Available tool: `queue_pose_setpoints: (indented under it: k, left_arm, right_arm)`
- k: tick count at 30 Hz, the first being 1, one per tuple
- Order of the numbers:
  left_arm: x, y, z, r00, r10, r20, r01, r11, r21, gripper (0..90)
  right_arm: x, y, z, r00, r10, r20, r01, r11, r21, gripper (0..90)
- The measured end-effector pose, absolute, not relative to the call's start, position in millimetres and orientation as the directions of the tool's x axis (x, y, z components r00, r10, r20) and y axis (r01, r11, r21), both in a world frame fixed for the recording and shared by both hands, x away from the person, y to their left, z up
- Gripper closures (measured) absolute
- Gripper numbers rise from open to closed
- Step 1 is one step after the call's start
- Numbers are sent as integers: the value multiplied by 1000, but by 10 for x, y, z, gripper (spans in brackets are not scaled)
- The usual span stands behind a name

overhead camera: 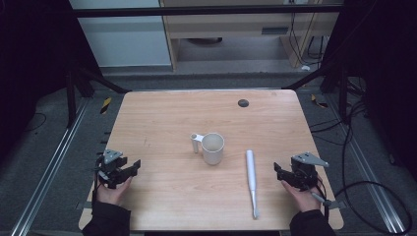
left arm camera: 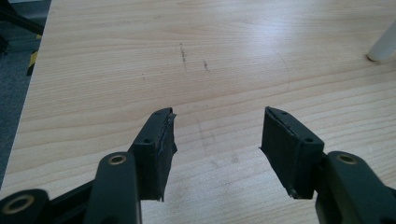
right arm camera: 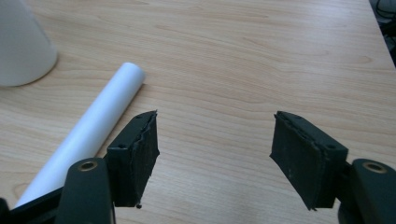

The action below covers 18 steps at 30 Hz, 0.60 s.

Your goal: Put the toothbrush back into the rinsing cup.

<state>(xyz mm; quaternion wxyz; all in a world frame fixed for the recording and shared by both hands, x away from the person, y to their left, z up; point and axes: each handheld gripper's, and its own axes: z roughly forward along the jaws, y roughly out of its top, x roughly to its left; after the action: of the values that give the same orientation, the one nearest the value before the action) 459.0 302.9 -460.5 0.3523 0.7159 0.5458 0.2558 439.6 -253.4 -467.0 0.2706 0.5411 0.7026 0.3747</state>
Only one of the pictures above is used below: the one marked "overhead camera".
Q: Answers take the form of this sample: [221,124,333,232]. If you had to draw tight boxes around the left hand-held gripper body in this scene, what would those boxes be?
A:
[96,148,126,190]

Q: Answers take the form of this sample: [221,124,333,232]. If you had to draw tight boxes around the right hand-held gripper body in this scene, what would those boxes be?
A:
[289,150,329,192]

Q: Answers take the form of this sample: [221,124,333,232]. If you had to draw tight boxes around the white electric toothbrush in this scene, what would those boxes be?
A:
[245,148,261,220]

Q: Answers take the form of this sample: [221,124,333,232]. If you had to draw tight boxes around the white cup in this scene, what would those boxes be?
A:
[190,132,226,166]

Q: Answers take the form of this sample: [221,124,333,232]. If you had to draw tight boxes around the person's left hand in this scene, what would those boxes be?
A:
[94,175,134,207]

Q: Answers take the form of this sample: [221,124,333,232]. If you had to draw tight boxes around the person's right hand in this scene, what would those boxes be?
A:
[280,179,323,213]

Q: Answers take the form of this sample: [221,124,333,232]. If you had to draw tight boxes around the yellow black striped tape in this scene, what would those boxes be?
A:
[310,93,329,109]
[99,96,113,115]

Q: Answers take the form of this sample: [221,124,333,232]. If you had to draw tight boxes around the black metal stand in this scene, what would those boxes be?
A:
[280,64,350,125]
[64,62,133,130]

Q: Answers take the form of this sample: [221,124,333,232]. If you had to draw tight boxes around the white cabinet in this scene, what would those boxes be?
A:
[68,0,172,68]

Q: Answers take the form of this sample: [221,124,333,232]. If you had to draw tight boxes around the dark curtain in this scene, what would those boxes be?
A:
[322,0,417,183]
[0,0,103,161]

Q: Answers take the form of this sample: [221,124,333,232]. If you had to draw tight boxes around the light wooden desk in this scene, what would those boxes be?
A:
[158,0,342,71]

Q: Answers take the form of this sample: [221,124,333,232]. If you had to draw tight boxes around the left hand-held gripper cable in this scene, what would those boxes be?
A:
[90,156,102,210]

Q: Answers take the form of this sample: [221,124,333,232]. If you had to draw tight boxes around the hand-held gripper cable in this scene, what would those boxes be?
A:
[90,156,102,210]
[310,176,332,224]

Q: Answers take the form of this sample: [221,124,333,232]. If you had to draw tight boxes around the right hand-held gripper cable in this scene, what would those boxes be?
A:
[310,176,332,224]

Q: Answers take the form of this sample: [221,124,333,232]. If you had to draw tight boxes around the aluminium floor rail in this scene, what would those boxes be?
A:
[10,97,90,236]
[324,93,408,236]

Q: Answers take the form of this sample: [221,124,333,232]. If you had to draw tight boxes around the thin black floor cable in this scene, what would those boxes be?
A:
[23,112,47,133]

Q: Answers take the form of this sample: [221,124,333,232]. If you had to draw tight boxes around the black floor cable loop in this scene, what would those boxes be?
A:
[333,97,414,236]

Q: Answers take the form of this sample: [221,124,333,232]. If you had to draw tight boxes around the hanging black cables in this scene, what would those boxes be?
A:
[289,12,327,67]

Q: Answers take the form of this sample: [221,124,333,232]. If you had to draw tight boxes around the black horizontal frame bar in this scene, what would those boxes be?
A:
[69,4,344,19]

